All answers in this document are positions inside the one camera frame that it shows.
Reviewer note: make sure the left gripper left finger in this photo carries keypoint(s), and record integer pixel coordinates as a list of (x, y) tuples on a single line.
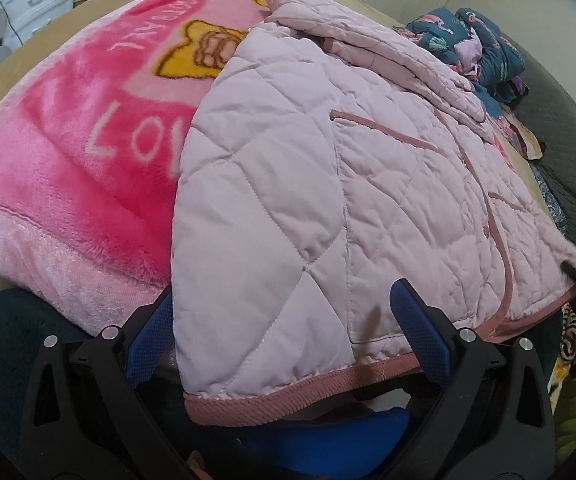
[(81, 418)]

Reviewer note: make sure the dark grey headboard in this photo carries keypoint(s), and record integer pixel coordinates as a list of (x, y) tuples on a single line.
[(550, 113)]

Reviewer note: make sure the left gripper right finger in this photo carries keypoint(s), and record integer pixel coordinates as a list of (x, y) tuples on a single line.
[(491, 418)]

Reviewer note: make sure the pink teddy bear blanket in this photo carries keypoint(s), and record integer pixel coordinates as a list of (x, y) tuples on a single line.
[(90, 141)]

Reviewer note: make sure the teal floral duvet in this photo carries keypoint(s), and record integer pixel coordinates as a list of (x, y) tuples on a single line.
[(474, 46)]

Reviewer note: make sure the pink quilted jacket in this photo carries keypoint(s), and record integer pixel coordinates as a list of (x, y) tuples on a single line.
[(331, 158)]

